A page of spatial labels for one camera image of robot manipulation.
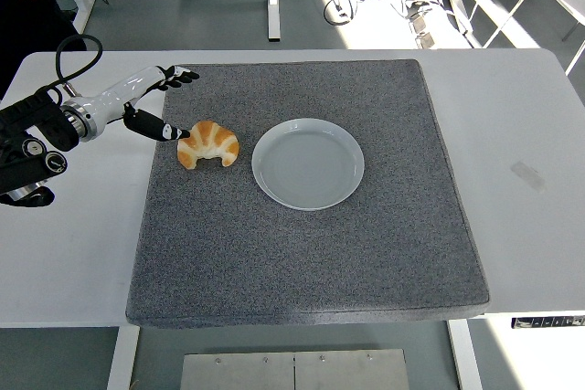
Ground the table height control panel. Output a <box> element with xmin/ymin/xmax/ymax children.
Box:
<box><xmin>510</xmin><ymin>314</ymin><xmax>585</xmax><ymax>330</ymax></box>

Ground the grey metal plate with screws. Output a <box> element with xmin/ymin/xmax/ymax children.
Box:
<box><xmin>180</xmin><ymin>348</ymin><xmax>410</xmax><ymax>390</ymax></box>

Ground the person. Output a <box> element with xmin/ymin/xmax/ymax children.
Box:
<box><xmin>0</xmin><ymin>0</ymin><xmax>88</xmax><ymax>100</ymax></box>

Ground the grey speckled mat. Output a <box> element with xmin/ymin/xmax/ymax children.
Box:
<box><xmin>123</xmin><ymin>58</ymin><xmax>491</xmax><ymax>330</ymax></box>

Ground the clear tape piece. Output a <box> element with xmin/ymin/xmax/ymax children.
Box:
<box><xmin>510</xmin><ymin>159</ymin><xmax>548</xmax><ymax>194</ymax></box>

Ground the white table leg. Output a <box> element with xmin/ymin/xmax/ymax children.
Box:
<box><xmin>446</xmin><ymin>318</ymin><xmax>484</xmax><ymax>390</ymax></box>
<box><xmin>106</xmin><ymin>326</ymin><xmax>141</xmax><ymax>390</ymax></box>

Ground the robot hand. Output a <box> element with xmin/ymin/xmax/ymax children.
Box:
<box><xmin>84</xmin><ymin>65</ymin><xmax>201</xmax><ymax>142</ymax></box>

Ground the pale grey round plate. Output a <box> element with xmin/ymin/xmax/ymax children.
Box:
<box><xmin>250</xmin><ymin>117</ymin><xmax>367</xmax><ymax>212</ymax></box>

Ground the croissant bread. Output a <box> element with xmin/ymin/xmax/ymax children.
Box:
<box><xmin>176</xmin><ymin>120</ymin><xmax>240</xmax><ymax>171</ymax></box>

